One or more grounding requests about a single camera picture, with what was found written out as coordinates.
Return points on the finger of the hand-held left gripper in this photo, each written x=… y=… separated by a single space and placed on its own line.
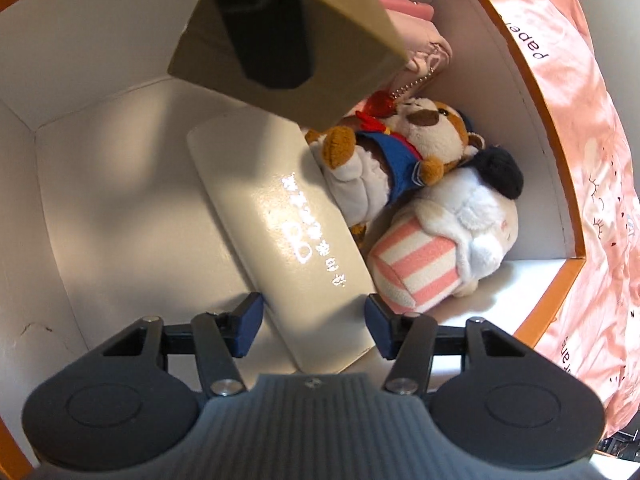
x=260 y=20

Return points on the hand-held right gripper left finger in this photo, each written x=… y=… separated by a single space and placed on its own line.
x=247 y=325

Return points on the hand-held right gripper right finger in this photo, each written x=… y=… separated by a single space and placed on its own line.
x=380 y=325

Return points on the small tan box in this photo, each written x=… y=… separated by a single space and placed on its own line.
x=350 y=35

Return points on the long white box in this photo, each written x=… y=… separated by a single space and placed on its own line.
x=260 y=170

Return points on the pink pouch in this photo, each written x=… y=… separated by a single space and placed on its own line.
x=410 y=30

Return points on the white plush with striped cup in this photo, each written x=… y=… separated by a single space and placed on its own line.
x=480 y=210

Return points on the brown white dog plush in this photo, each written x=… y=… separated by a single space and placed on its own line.
x=425 y=125

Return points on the orange cardboard box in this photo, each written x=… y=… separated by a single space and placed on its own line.
x=100 y=185

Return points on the pink printed blanket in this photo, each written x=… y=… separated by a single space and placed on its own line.
x=600 y=110

